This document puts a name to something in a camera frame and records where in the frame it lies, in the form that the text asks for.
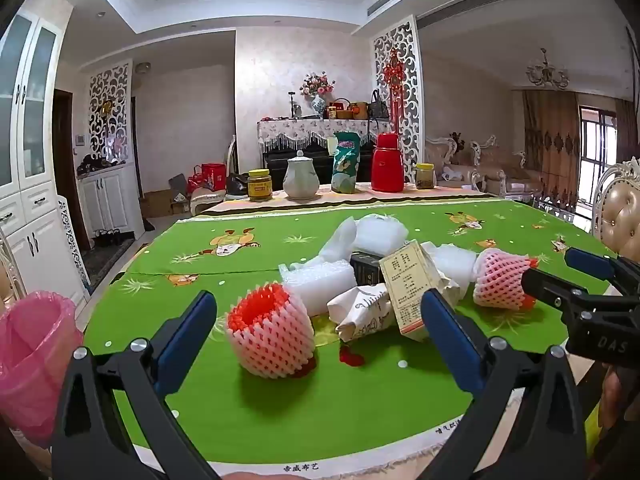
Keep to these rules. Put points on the dark wooden door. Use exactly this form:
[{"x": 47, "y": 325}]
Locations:
[{"x": 67, "y": 170}]

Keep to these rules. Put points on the pink striped tablecloth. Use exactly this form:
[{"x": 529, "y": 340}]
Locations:
[{"x": 320, "y": 203}]

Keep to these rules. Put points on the low white shoe cabinet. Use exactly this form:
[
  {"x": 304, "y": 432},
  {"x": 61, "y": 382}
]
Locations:
[{"x": 110, "y": 200}]

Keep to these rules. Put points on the white foam block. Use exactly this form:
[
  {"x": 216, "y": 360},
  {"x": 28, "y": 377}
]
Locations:
[{"x": 320, "y": 287}]

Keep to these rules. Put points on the white foam sheet piece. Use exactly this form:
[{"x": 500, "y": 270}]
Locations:
[{"x": 452, "y": 265}]

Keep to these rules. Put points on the pink plastic waste bin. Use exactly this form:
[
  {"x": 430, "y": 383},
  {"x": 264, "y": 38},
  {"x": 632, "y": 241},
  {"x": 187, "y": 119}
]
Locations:
[{"x": 35, "y": 360}]

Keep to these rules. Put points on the chandelier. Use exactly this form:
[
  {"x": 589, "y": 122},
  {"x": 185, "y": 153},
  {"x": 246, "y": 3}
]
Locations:
[{"x": 547, "y": 72}]

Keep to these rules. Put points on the white lattice rack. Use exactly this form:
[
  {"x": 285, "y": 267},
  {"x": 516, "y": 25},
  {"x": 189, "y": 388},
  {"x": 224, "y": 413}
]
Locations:
[{"x": 72, "y": 240}]

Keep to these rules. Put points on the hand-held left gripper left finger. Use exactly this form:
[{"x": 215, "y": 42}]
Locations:
[{"x": 186, "y": 330}]

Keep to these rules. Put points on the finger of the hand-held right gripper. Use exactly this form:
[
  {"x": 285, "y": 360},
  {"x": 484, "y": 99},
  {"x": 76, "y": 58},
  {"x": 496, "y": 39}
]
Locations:
[
  {"x": 547, "y": 285},
  {"x": 590, "y": 262}
]

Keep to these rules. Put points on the red knot wall ornament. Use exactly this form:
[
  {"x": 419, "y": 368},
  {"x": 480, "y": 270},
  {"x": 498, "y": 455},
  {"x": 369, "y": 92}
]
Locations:
[{"x": 396, "y": 77}]

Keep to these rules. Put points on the crumpled printed paper wrapper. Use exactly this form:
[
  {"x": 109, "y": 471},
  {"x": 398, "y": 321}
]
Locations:
[{"x": 362, "y": 310}]

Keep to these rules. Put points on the green snack bag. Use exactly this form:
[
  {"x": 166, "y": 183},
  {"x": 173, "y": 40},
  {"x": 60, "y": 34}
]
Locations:
[{"x": 346, "y": 165}]

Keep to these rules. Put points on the white ceramic teapot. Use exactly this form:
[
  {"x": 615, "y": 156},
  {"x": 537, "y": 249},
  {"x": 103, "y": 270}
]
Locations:
[{"x": 301, "y": 177}]

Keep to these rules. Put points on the person's right hand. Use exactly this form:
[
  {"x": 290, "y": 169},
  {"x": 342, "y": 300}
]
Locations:
[{"x": 622, "y": 400}]

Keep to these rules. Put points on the brown patterned curtain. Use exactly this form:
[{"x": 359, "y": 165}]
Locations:
[{"x": 552, "y": 145}]

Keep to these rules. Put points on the red thermos flask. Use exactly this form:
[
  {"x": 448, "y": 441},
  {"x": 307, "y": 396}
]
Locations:
[{"x": 387, "y": 165}]

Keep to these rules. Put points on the vase of pink flowers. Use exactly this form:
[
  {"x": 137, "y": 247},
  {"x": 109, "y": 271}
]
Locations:
[{"x": 318, "y": 90}]

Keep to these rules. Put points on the black piano with lace cover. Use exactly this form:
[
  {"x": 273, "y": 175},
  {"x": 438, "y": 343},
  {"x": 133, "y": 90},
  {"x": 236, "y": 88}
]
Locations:
[{"x": 300, "y": 132}]

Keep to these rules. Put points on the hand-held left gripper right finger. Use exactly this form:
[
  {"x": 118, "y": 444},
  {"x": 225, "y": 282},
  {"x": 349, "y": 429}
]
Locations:
[{"x": 449, "y": 341}]

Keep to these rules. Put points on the white foam sheet roll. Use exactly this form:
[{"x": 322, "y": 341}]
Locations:
[{"x": 382, "y": 234}]

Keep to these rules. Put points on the white dining chair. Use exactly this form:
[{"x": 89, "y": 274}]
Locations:
[{"x": 212, "y": 200}]

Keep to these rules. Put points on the small red wrapper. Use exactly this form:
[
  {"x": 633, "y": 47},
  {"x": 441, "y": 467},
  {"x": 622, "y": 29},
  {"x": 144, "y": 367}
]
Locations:
[{"x": 351, "y": 356}]

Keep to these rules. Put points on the cream carved sofa set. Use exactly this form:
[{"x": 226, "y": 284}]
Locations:
[{"x": 480, "y": 165}]

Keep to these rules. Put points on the black handbag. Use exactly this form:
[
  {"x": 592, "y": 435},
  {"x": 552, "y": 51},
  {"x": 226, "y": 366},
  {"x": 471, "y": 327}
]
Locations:
[{"x": 378, "y": 107}]

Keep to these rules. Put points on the green cartoon printed tablecloth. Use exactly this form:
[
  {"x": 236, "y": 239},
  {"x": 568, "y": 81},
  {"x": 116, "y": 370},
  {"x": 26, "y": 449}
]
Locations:
[{"x": 300, "y": 410}]

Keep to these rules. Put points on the tall white glass-door cabinet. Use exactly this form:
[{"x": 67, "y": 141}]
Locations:
[{"x": 25, "y": 160}]

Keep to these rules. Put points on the window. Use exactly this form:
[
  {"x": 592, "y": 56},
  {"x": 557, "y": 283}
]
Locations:
[{"x": 597, "y": 150}]

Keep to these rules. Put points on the black carton box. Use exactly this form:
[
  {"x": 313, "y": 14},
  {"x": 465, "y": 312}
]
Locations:
[{"x": 365, "y": 267}]

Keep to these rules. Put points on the pink foam fruit net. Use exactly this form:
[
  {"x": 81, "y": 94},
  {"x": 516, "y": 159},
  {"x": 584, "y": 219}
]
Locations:
[
  {"x": 500, "y": 280},
  {"x": 270, "y": 335}
]

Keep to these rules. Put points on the brown handbag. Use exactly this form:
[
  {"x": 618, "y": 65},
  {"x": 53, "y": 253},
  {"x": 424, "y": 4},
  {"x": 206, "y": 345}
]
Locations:
[{"x": 358, "y": 111}]

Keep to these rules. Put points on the white lattice screen panel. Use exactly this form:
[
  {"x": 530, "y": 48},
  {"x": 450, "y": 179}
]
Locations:
[
  {"x": 110, "y": 105},
  {"x": 412, "y": 110}
]

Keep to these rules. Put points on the dark jar with yellow lid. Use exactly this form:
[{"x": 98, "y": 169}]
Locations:
[{"x": 425, "y": 177}]

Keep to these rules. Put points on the dark door mat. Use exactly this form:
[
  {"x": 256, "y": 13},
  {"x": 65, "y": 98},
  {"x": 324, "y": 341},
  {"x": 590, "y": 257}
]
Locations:
[{"x": 107, "y": 260}]

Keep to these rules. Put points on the tan leather carved chair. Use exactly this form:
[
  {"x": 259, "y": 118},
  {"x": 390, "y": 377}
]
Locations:
[{"x": 622, "y": 215}]

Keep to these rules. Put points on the beige paper carton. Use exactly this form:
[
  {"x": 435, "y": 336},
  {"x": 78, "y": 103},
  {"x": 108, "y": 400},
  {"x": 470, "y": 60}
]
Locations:
[{"x": 407, "y": 285}]

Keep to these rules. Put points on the twisted white plastic wrap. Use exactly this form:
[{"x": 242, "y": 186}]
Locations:
[{"x": 337, "y": 242}]

